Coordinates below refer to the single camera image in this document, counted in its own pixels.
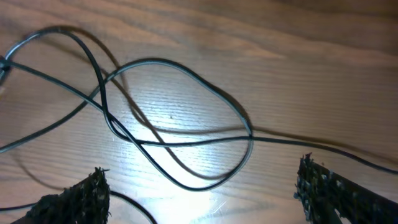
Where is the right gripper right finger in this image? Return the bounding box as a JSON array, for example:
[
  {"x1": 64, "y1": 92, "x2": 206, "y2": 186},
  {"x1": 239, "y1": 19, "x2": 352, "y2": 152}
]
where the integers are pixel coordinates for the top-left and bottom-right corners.
[{"x1": 294, "y1": 154, "x2": 397, "y2": 224}]

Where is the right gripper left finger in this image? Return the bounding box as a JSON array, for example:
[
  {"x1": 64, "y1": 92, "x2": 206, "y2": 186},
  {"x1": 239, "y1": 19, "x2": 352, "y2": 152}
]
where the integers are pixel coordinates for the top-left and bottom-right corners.
[{"x1": 12, "y1": 168, "x2": 110, "y2": 224}]

